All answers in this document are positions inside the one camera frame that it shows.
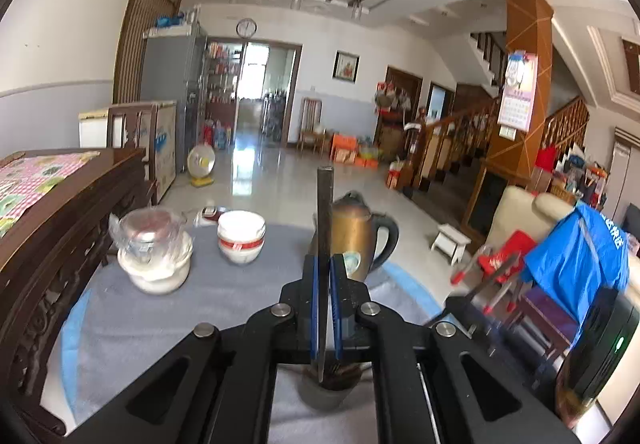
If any wooden stair railing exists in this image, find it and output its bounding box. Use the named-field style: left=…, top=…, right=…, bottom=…
left=414, top=95, right=592, bottom=195

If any blue jacket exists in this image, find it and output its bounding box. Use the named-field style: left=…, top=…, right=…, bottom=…
left=519, top=203, right=632, bottom=351

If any grey refrigerator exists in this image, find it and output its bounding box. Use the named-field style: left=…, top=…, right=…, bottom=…
left=142, top=26, right=209, bottom=175

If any white yellow floor fan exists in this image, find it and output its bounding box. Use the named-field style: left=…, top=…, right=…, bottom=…
left=186, top=145, right=217, bottom=189

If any small white stool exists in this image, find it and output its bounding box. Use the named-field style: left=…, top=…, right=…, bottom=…
left=430, top=224, right=472, bottom=266

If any pink patterned cloth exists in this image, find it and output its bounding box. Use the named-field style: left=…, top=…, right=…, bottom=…
left=0, top=151, right=102, bottom=235

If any blue table cover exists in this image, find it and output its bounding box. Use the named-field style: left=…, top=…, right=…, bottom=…
left=62, top=263, right=444, bottom=377

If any bronze electric kettle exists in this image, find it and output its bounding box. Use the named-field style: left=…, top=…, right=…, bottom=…
left=308, top=191, right=400, bottom=283

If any brown door curtain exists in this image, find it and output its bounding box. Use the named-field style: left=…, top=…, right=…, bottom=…
left=112, top=0, right=184, bottom=105

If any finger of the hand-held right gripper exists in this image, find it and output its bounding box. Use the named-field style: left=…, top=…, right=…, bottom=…
left=425, top=296, right=507, bottom=361

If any wall calendar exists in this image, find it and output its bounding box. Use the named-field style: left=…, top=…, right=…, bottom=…
left=498, top=50, right=537, bottom=133

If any cream sofa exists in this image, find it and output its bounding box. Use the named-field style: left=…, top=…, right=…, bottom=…
left=487, top=185, right=640, bottom=305

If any dark wooden stool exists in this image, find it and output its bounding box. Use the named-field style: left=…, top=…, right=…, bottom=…
left=509, top=285, right=582, bottom=361

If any single dark grey chopstick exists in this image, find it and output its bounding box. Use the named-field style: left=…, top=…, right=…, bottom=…
left=315, top=166, right=334, bottom=383

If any white red rimmed bowl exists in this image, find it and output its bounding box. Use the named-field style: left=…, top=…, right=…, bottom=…
left=217, top=210, right=267, bottom=245
left=218, top=240, right=265, bottom=267

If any shelf of bottles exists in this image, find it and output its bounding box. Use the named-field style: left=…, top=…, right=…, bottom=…
left=204, top=40, right=241, bottom=125

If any white chest freezer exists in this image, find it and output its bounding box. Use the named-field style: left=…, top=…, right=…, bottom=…
left=78, top=99, right=179, bottom=203

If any brown wooden chair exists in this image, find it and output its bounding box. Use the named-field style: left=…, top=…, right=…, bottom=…
left=298, top=96, right=326, bottom=153

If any grey felt tablecloth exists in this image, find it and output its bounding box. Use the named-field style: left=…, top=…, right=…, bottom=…
left=62, top=221, right=452, bottom=444

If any dark wooden chair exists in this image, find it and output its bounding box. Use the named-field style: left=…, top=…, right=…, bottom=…
left=106, top=103, right=159, bottom=151
left=0, top=148, right=157, bottom=436

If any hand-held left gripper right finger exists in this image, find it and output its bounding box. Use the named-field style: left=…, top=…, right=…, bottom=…
left=329, top=253, right=578, bottom=444

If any red child chair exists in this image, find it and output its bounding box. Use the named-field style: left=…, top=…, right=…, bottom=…
left=449, top=231, right=537, bottom=313

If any orange wooden pillar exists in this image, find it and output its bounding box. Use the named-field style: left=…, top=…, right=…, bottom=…
left=482, top=0, right=556, bottom=185

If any grey metal utensil holder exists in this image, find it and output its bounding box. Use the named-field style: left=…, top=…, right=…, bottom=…
left=299, top=364, right=364, bottom=413

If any orange cardboard box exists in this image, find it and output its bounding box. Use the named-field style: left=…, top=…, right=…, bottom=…
left=330, top=133, right=359, bottom=165

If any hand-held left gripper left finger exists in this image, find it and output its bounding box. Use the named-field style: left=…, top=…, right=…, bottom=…
left=62, top=254, right=322, bottom=444

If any framed flower picture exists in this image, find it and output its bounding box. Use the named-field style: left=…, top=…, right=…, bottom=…
left=333, top=50, right=361, bottom=84

